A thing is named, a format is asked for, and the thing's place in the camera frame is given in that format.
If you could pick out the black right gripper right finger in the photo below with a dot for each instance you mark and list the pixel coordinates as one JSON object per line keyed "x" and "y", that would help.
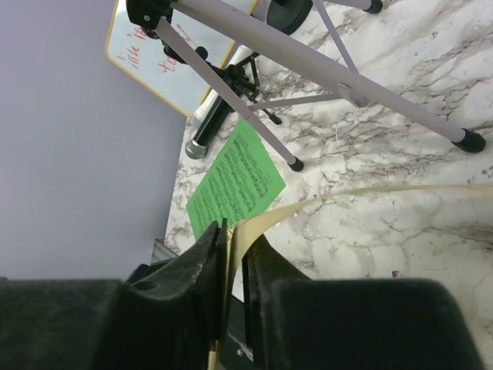
{"x": 294, "y": 322}

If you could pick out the yellow sheet music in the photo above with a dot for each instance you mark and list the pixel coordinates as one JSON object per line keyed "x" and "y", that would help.
{"x": 441, "y": 233}

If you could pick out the black round-base mic stand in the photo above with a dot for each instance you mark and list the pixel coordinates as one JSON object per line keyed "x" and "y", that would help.
{"x": 288, "y": 15}

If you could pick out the yellow-framed whiteboard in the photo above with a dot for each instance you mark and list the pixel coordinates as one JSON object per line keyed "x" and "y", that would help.
{"x": 143, "y": 58}

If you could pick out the black tripod mic stand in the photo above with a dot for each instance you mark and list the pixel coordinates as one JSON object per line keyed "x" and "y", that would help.
{"x": 240, "y": 74}

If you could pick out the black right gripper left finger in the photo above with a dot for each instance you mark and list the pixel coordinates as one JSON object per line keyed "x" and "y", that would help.
{"x": 166, "y": 315}

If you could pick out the green sheet music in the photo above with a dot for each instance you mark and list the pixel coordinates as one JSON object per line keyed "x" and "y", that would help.
{"x": 242, "y": 182}

